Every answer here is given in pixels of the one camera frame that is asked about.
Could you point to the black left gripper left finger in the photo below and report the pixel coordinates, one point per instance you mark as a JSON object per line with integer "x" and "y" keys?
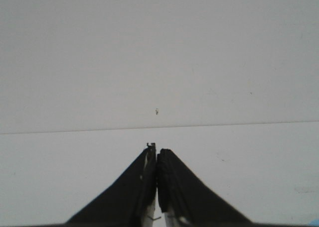
{"x": 130, "y": 199}

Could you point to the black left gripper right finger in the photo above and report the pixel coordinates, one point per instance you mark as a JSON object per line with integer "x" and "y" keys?
{"x": 185, "y": 199}

